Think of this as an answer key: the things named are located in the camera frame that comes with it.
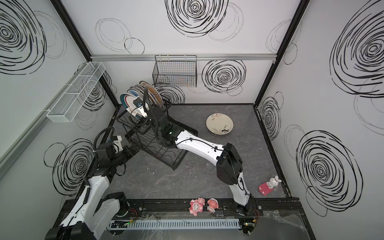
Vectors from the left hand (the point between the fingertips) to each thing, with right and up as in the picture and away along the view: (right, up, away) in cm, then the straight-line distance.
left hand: (138, 146), depth 82 cm
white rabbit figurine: (+72, -17, -7) cm, 74 cm away
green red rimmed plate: (-4, +25, -5) cm, 26 cm away
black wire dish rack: (+7, +11, -5) cm, 14 cm away
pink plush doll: (+32, -27, -10) cm, 44 cm away
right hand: (+8, +24, -11) cm, 28 cm away
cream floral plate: (+49, +12, +25) cm, 56 cm away
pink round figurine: (+41, -27, -9) cm, 50 cm away
